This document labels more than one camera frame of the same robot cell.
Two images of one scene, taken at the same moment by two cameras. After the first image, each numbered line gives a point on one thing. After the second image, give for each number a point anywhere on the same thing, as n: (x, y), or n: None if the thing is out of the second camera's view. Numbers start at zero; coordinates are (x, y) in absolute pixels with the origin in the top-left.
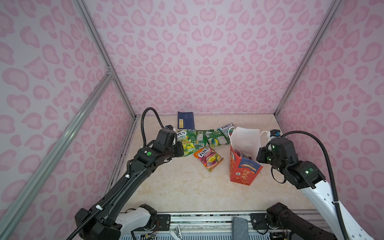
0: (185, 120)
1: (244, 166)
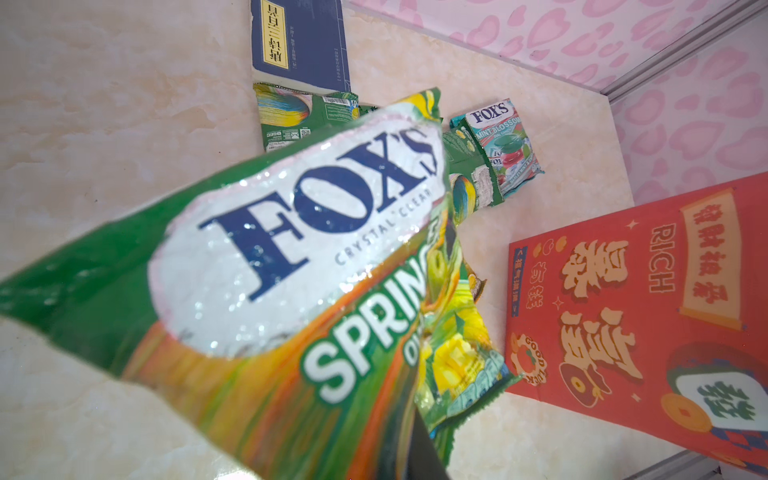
0: (300, 45)
1: (653, 320)
